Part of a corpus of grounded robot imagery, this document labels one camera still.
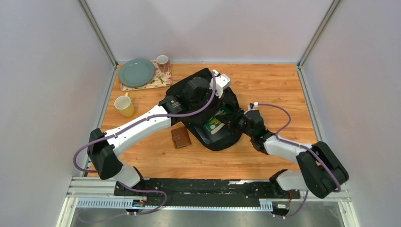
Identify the brown patterned mug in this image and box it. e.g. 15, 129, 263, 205
156, 55, 171, 73

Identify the black backpack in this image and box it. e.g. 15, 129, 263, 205
166, 68, 242, 151

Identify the yellow mug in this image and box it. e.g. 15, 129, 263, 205
114, 92, 135, 117

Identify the grey-green plate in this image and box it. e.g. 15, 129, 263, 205
118, 58, 156, 87

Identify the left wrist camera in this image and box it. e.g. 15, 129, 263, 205
210, 70, 231, 98

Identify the floral tray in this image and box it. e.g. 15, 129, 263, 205
120, 60, 173, 91

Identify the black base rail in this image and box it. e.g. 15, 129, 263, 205
113, 178, 301, 215

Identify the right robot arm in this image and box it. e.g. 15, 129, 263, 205
227, 109, 349, 199

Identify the green coin book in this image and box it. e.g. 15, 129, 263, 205
204, 107, 232, 135

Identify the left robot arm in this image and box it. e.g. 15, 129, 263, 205
85, 74, 231, 196

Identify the brown leather wallet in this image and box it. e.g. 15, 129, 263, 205
171, 126, 192, 149

